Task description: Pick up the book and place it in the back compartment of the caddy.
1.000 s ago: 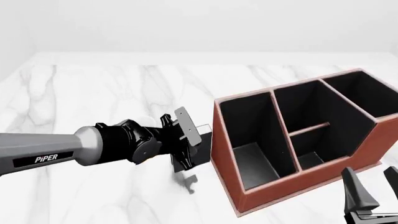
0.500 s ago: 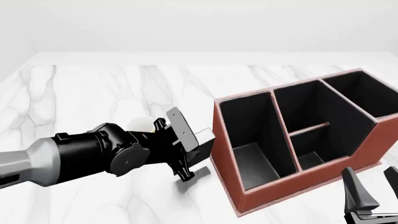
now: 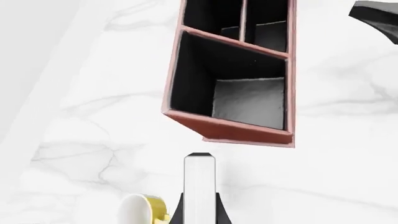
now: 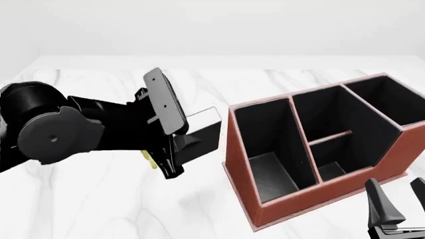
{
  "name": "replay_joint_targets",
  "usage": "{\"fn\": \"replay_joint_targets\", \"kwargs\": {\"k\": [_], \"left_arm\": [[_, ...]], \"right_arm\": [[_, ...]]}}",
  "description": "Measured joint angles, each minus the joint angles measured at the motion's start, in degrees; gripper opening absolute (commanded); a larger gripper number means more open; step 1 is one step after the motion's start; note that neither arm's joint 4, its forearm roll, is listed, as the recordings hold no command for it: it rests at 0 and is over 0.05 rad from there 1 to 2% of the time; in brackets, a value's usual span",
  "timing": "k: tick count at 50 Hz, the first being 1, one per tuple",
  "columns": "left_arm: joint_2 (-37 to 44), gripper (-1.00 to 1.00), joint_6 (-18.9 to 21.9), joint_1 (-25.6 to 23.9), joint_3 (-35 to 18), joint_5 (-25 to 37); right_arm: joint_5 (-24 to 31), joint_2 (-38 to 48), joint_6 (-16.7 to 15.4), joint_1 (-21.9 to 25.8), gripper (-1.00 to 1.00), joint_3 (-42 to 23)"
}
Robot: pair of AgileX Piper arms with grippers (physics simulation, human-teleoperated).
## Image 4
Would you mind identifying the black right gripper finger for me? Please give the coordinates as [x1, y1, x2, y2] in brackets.
[364, 177, 407, 226]
[409, 177, 425, 200]

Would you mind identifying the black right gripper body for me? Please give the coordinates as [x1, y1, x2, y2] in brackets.
[366, 220, 425, 239]

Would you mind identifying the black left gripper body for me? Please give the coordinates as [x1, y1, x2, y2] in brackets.
[147, 134, 185, 181]

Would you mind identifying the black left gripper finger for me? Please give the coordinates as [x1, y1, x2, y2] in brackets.
[172, 133, 203, 153]

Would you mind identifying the black book with white pages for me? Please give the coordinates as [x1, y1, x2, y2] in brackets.
[141, 106, 222, 171]

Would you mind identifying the red-brown desk caddy black inside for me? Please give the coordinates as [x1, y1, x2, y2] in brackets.
[221, 72, 425, 233]

